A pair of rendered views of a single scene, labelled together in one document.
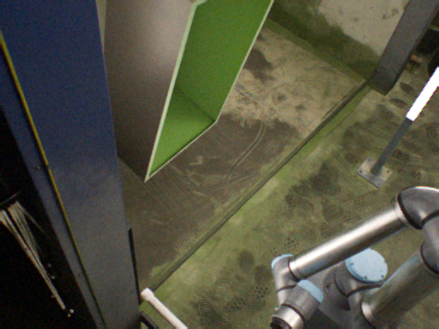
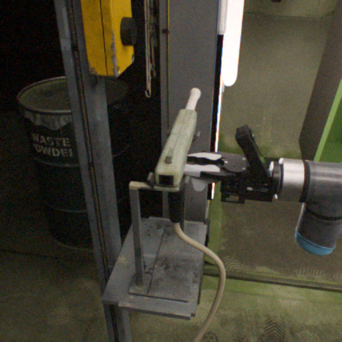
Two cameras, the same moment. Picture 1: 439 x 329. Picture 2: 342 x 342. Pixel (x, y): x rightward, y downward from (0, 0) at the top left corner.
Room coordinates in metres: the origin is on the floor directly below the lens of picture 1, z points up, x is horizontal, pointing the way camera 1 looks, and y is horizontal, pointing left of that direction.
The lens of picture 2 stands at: (-0.04, -0.75, 1.48)
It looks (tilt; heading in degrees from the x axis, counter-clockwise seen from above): 32 degrees down; 67
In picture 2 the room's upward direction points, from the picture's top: straight up
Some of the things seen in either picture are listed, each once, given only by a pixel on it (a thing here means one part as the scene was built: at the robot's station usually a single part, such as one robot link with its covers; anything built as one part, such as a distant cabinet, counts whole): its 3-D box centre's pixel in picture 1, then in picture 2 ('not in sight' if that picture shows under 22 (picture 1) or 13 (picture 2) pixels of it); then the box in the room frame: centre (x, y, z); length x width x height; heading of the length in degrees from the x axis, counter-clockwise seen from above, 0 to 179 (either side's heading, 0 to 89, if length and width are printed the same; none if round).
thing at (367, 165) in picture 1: (374, 172); not in sight; (1.95, -1.09, 0.01); 0.20 x 0.20 x 0.01; 57
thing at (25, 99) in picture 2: not in sight; (74, 93); (0.17, 1.06, 0.86); 0.54 x 0.54 x 0.01
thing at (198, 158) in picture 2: not in sight; (200, 166); (0.28, -0.15, 1.07); 0.09 x 0.03 x 0.06; 138
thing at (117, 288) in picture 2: not in sight; (159, 259); (0.19, -0.13, 0.78); 0.31 x 0.23 x 0.01; 57
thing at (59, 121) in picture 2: not in sight; (85, 162); (0.17, 1.06, 0.44); 0.59 x 0.58 x 0.89; 128
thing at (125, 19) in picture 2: not in sight; (127, 31); (0.14, -0.11, 1.36); 0.05 x 0.02 x 0.05; 57
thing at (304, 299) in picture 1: (302, 302); (328, 185); (0.50, -0.33, 1.07); 0.12 x 0.09 x 0.10; 147
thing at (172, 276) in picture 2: not in sight; (166, 210); (0.20, -0.14, 0.95); 0.26 x 0.15 x 0.32; 57
